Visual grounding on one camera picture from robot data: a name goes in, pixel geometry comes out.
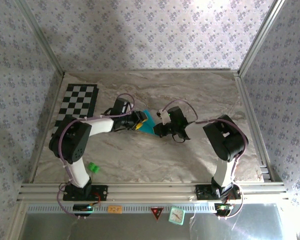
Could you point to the aluminium right corner post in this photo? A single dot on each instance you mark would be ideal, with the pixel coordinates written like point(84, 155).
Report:
point(261, 37)

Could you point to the orange label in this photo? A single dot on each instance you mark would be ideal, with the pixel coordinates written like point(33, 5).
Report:
point(114, 209)

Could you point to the aluminium left corner post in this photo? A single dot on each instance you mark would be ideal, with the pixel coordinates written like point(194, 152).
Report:
point(40, 37)

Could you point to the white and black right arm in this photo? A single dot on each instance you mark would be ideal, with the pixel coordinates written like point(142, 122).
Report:
point(222, 172)

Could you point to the red triangle sticker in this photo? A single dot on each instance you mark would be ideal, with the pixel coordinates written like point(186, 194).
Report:
point(157, 212)

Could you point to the aluminium left side rail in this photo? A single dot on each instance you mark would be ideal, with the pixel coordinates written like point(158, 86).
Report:
point(46, 125)

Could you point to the teal blue cloth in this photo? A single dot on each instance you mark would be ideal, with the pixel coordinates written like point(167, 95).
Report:
point(150, 127)

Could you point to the mint green square clock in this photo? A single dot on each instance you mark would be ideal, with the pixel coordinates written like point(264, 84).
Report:
point(176, 215)

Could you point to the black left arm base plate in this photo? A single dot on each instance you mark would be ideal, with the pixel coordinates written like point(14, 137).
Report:
point(101, 192)

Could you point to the black and grey checkerboard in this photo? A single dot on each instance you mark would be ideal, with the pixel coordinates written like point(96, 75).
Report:
point(77, 97)

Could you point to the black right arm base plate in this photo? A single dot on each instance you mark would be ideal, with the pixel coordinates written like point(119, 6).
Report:
point(202, 192)

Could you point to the shiny metal sheet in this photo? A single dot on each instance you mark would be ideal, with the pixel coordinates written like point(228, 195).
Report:
point(140, 230)

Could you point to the aluminium front frame rail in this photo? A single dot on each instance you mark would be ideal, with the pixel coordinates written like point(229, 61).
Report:
point(150, 190)

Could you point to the green toy block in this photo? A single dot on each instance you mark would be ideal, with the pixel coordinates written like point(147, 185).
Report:
point(93, 167)

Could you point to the controller board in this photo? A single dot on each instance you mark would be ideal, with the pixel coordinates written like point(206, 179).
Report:
point(82, 208)
point(223, 208)

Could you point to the aluminium corner post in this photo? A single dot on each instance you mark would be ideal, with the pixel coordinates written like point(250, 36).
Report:
point(261, 37)
point(40, 37)

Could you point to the aluminium right side rail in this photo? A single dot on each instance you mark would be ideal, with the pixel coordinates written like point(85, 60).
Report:
point(255, 125)

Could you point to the left controller board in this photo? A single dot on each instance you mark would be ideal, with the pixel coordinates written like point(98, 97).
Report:
point(82, 208)

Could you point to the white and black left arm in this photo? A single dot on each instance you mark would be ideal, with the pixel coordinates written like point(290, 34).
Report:
point(100, 126)

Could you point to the right controller board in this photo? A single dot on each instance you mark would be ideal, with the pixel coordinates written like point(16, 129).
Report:
point(223, 208)

